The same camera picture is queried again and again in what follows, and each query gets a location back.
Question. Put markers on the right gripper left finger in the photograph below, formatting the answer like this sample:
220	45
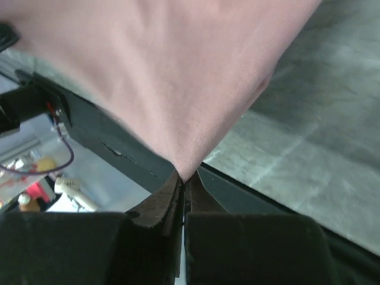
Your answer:
140	246

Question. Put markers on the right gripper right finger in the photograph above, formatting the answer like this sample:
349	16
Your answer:
224	248

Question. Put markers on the dusty pink t shirt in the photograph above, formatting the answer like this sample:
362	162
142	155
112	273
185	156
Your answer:
177	74

